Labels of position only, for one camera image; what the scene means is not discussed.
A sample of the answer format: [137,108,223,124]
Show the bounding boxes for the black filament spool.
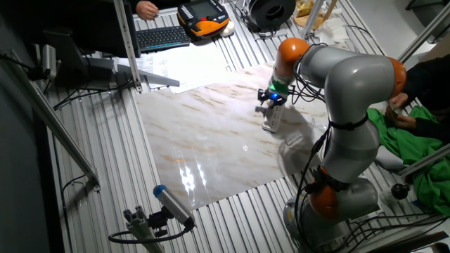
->
[247,0,297,34]

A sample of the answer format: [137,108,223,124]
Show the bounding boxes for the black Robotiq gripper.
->
[257,88,288,108]

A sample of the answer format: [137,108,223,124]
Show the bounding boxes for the black round knob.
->
[390,182,411,201]

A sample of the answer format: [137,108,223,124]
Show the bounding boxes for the white printed paper sheet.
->
[134,54,167,89]
[154,42,233,95]

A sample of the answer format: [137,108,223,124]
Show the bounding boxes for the white rounded plastic object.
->
[219,20,236,38]

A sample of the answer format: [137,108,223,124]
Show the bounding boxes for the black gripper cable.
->
[289,43,327,105]

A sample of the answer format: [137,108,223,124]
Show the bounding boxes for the white power strip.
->
[261,103,286,134]

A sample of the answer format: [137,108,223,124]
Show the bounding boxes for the aluminium frame post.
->
[112,0,143,93]
[300,0,327,40]

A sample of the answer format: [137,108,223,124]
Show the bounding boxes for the round wooden board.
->
[292,0,327,30]

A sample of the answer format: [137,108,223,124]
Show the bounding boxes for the dark smartphone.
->
[387,100,402,117]

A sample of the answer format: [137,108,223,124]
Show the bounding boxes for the black keyboard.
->
[136,25,192,54]

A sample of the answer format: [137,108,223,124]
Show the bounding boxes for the black strap on arm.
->
[328,113,371,132]

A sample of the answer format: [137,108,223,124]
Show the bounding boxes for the black monitor cable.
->
[51,76,135,111]

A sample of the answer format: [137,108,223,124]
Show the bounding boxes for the white cloth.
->
[373,145,406,171]

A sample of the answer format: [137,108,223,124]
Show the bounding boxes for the grey flat metal bar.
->
[115,63,181,89]

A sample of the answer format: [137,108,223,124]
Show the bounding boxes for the orange black teach pendant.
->
[176,0,231,39]

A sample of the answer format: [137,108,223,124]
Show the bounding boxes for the bare hand of seated person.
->
[384,105,418,131]
[389,92,409,108]

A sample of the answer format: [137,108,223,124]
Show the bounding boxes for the short aluminium profile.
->
[122,205,165,253]

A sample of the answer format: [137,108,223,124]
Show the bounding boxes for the black camera cable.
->
[107,223,195,245]

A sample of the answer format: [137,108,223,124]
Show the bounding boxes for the aluminium frame beam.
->
[396,1,450,65]
[398,143,450,177]
[0,48,102,193]

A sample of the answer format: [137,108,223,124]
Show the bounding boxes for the bare hand of operator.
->
[135,0,160,21]

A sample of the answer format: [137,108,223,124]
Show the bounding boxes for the operator in dark sleeve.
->
[128,0,191,12]

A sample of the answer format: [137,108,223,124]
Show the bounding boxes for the green cloth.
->
[366,105,450,216]

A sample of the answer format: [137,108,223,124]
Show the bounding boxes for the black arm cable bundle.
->
[292,119,335,253]

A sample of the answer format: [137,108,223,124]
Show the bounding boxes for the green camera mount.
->
[268,79,290,97]

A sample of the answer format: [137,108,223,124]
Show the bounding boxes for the small grey camera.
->
[41,43,58,81]

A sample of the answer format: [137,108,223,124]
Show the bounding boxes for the black cables by robot base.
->
[335,209,450,253]

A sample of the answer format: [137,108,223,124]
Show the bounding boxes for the white tissue paper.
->
[314,15,349,46]

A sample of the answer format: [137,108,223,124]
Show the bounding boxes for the grey camera with blue end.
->
[152,183,196,230]

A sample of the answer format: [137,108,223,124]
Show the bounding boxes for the thin dark cable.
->
[51,136,88,253]

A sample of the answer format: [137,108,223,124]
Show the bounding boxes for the dark monitor stand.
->
[41,30,117,91]

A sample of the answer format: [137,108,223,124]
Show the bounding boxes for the black monitor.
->
[0,0,142,60]

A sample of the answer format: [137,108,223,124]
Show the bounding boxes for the seated person in dark clothes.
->
[401,53,450,145]

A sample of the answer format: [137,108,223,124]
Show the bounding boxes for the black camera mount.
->
[147,206,170,239]

